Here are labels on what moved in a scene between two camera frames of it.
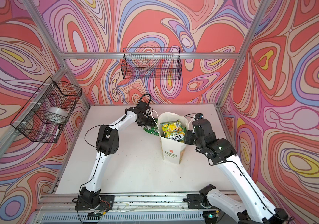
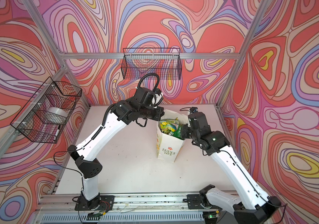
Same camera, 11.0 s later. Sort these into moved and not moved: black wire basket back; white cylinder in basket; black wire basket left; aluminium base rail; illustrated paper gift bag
Moved: illustrated paper gift bag
Not moved: black wire basket back; black wire basket left; white cylinder in basket; aluminium base rail
